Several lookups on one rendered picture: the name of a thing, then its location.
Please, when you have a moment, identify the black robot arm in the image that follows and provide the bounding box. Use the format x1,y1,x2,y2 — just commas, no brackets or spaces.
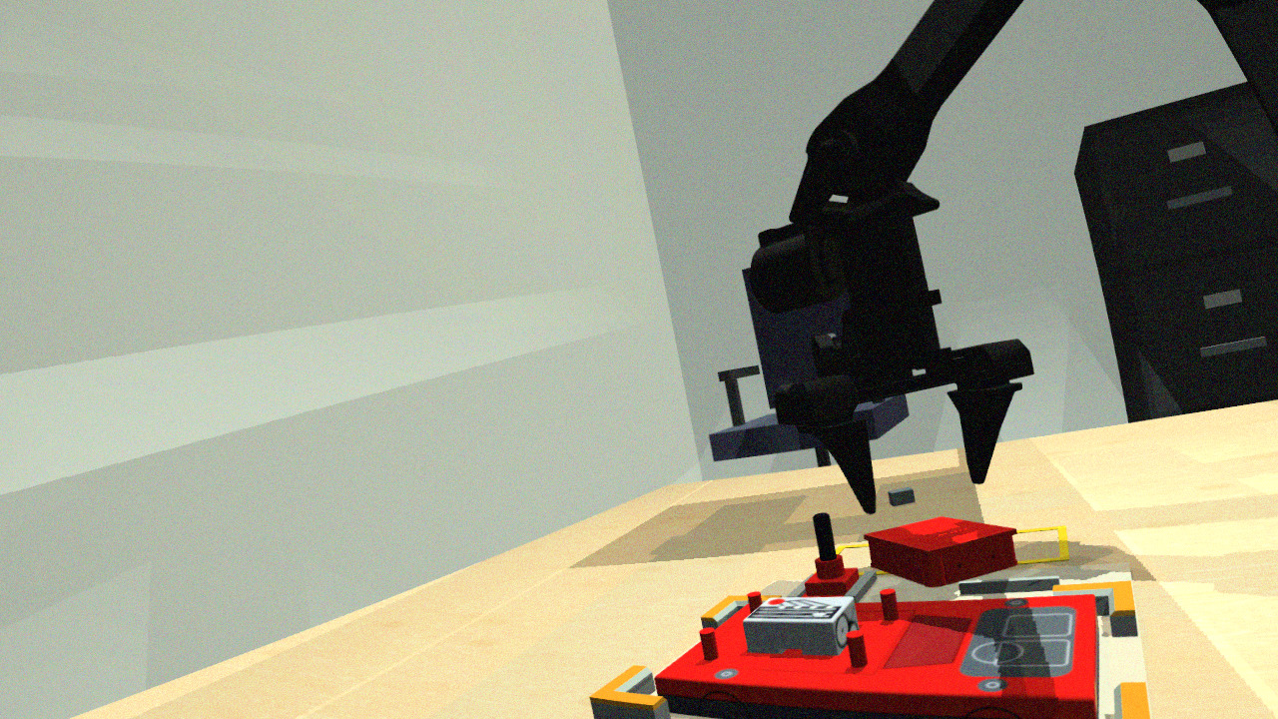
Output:
749,0,1278,381

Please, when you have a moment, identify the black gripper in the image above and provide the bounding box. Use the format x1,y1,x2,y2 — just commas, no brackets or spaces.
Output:
774,278,1034,513

